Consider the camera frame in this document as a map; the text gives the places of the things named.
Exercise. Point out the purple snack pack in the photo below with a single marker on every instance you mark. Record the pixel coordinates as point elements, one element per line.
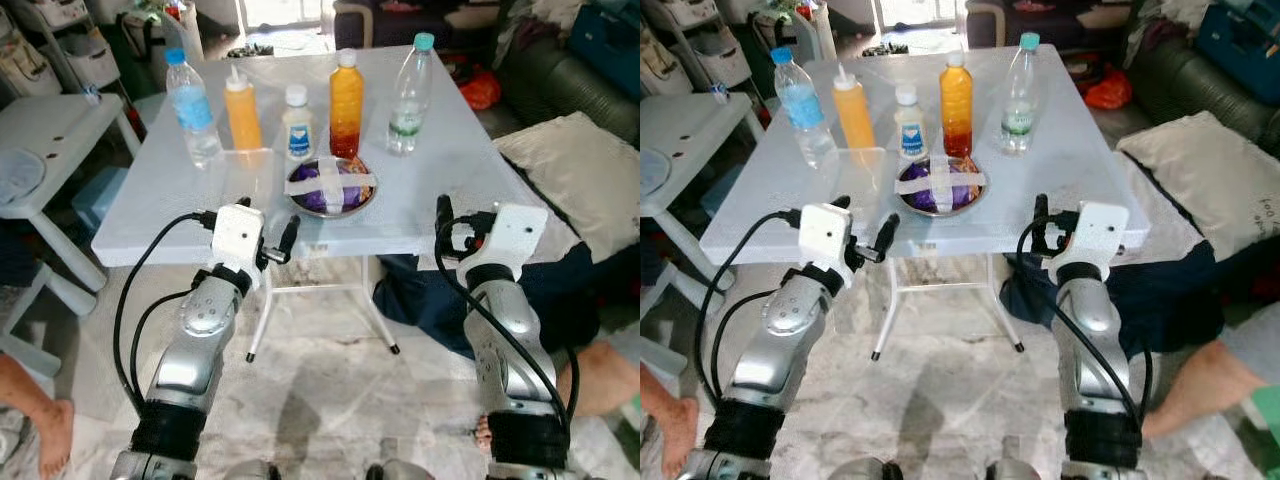
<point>928,198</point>
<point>318,198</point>

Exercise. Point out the round metal bowl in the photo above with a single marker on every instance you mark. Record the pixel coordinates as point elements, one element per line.
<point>975,203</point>
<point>365,203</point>

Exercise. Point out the white tape cross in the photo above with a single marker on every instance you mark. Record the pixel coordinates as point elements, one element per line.
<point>335,183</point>
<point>945,183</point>

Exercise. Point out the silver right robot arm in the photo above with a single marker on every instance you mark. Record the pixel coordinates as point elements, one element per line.
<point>1090,330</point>
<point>505,340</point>

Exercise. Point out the clear plastic container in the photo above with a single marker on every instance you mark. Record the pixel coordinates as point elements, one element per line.
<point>865,172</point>
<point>248,172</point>

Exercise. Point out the white folding table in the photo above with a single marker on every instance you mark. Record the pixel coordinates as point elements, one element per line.
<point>1060,170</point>
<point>450,180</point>

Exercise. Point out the dark navy fabric bundle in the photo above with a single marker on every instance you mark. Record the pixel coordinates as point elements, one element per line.
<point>1170,300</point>
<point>440,300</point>

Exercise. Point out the orange squeeze sauce bottle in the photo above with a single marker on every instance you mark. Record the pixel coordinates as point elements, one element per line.
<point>243,115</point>
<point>853,112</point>

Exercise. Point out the small white sauce bottle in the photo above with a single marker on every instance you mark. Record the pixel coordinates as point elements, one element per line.
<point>910,130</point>
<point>298,130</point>

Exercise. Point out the blue label water bottle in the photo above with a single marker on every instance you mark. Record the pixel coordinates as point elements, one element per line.
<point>800,105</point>
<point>192,110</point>

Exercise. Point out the clear bottle green cap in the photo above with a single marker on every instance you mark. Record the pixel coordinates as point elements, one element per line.
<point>410,100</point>
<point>1020,100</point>

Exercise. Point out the blue plastic stool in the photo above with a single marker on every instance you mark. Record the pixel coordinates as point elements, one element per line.
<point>100,200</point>
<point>718,190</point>

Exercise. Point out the beige pillow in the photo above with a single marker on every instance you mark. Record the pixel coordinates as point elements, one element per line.
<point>580,175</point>
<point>1210,175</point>

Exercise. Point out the orange red plastic bag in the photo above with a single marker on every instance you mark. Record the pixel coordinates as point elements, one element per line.
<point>480,90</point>
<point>1108,90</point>

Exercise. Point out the orange juice bottle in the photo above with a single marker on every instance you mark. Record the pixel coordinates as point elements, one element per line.
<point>346,105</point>
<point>956,105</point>

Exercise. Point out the dark green sofa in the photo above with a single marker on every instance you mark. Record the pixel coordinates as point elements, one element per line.
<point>570,95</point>
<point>1200,95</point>

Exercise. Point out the white plastic side table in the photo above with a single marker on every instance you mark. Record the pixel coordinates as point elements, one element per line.
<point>685,130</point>
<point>60,135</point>

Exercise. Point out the grey blue plate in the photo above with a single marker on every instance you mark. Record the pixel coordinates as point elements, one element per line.
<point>652,172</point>
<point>15,175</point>

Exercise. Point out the person's bare bent leg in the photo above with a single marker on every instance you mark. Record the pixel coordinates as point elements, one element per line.
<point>1200,385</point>
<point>600,375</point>

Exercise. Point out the white storage rack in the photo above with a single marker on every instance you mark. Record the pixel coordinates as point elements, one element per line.
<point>70,45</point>
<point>700,45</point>

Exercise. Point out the silver left robot leg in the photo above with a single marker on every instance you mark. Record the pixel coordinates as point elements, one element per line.
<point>877,471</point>

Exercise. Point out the silver robot leg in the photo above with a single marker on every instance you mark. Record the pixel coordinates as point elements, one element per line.
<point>400,472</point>
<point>877,471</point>
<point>1012,472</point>

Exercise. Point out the blue bag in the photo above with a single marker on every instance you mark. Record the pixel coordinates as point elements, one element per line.
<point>605,35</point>
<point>1240,35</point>

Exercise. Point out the silver right robot leg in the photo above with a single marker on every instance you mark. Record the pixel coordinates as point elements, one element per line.
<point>1012,472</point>
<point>400,472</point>

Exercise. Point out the person's bare foot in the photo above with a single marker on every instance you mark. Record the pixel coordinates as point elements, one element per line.
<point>672,430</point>
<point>45,420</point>

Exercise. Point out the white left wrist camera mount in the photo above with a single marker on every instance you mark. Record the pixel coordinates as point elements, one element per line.
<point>238,240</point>
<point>823,240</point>

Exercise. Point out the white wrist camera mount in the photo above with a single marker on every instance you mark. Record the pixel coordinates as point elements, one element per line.
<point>823,240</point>
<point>238,240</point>
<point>1095,235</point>
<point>510,238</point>

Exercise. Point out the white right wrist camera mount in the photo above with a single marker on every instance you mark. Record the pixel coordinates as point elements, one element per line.
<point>510,238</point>
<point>1095,235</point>

